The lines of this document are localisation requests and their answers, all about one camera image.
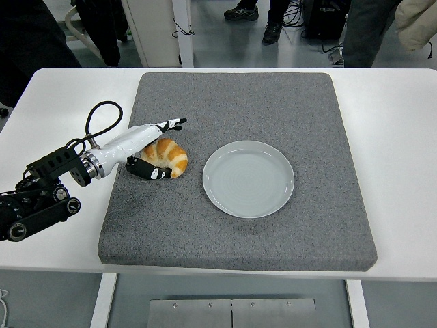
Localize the beige cabinet panel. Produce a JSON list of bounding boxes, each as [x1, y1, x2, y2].
[[121, 0, 182, 68]]

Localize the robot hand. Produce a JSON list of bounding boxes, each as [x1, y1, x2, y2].
[[97, 117, 188, 181]]

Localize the white desk post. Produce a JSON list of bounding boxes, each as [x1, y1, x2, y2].
[[171, 0, 195, 68]]

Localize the white table leg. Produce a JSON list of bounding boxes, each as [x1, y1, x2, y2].
[[345, 279, 371, 328], [89, 273, 119, 328]]

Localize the white chair frame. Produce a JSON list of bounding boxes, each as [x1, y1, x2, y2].
[[64, 5, 103, 61]]

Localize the grey speckled mat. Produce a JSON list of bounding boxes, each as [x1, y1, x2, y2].
[[98, 72, 378, 273]]

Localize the person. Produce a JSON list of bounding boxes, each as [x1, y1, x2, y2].
[[74, 0, 130, 68], [395, 0, 437, 59], [0, 0, 82, 109], [342, 0, 402, 68], [223, 0, 291, 44]]

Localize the golden croissant bread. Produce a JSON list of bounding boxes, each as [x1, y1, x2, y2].
[[140, 137, 189, 179]]

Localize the grey round plate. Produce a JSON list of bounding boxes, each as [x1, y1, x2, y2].
[[201, 140, 296, 219]]

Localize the grey metal plate with screws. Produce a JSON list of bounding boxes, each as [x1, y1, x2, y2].
[[149, 297, 318, 328]]

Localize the black equipment box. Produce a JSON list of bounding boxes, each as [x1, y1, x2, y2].
[[303, 0, 351, 39]]

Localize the black cable bundle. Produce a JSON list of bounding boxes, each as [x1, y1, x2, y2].
[[281, 0, 308, 28]]

